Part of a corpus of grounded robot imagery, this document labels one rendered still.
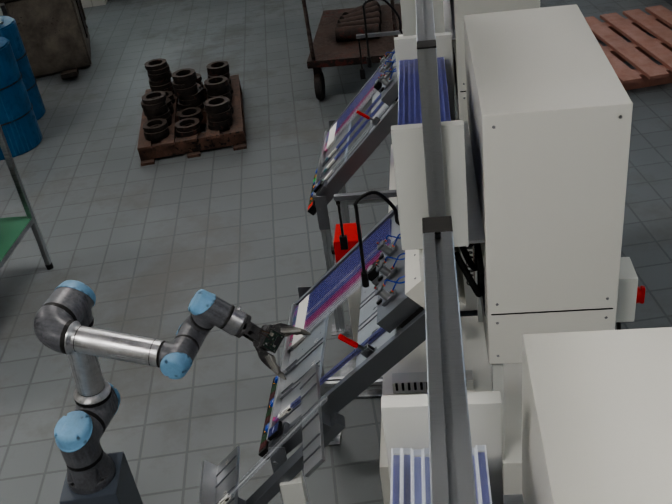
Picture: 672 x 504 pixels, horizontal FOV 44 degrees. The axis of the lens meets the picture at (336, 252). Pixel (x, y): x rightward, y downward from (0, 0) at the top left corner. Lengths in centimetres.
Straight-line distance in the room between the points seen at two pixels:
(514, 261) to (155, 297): 281
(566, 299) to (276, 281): 252
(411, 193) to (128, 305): 283
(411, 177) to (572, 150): 36
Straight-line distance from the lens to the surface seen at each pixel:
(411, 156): 187
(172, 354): 229
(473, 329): 297
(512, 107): 189
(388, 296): 221
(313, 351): 263
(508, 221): 199
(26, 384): 426
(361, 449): 344
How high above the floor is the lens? 249
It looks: 33 degrees down
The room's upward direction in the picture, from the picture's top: 8 degrees counter-clockwise
